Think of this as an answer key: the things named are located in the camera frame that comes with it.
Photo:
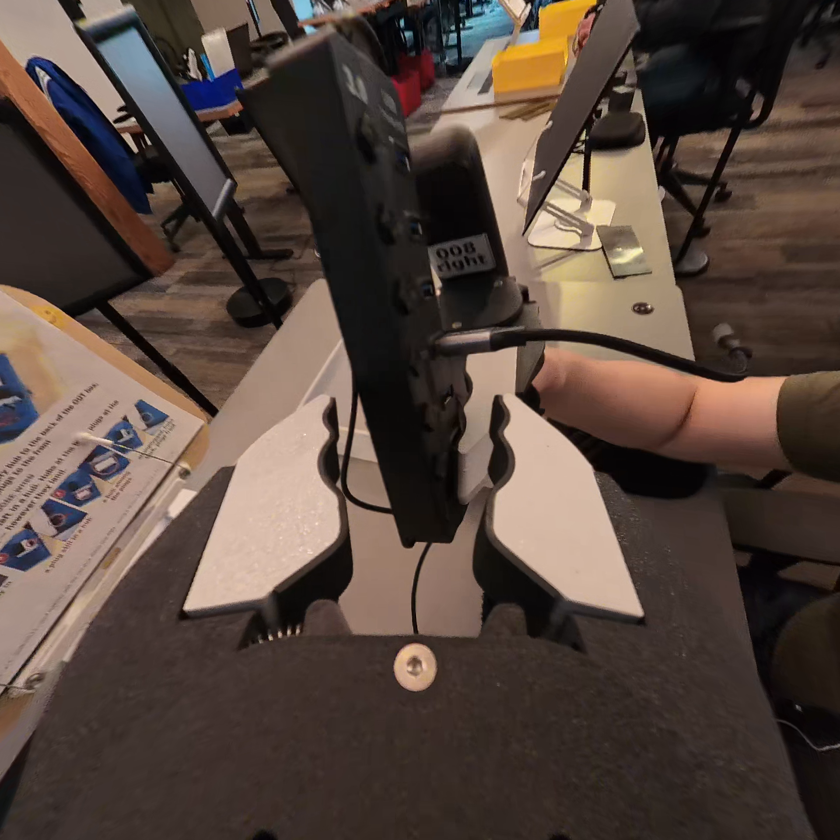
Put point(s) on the black quilted cushion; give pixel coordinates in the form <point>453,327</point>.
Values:
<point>650,466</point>

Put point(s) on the blue jacket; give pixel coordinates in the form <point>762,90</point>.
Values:
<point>92,131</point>

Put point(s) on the black office chair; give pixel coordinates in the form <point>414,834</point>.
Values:
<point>715,131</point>

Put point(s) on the person's right forearm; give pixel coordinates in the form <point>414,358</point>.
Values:
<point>656,407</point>

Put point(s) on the grey table plate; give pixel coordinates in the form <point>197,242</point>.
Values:
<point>625,251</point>

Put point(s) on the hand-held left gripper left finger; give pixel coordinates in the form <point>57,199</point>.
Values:
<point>269,525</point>

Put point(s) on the clear plastic bin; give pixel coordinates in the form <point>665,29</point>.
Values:
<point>328,407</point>

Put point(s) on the black display panel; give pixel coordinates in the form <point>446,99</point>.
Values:
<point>53,210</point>

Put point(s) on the yellow plastic bin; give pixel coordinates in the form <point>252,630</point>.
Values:
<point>538,59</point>

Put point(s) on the instruction poster board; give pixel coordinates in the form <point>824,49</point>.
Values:
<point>79,499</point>

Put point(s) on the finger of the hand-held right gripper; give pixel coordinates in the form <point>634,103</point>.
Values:
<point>483,466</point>

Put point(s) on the grey laptop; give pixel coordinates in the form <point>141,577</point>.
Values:
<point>584,105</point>

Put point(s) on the black framed display screen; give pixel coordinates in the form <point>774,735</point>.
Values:
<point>158,105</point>

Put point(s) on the silver laptop stand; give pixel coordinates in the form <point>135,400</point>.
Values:
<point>565,217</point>

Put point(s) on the black USB hub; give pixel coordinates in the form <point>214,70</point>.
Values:
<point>368,263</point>

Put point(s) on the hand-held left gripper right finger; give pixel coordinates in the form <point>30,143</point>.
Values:
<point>565,525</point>

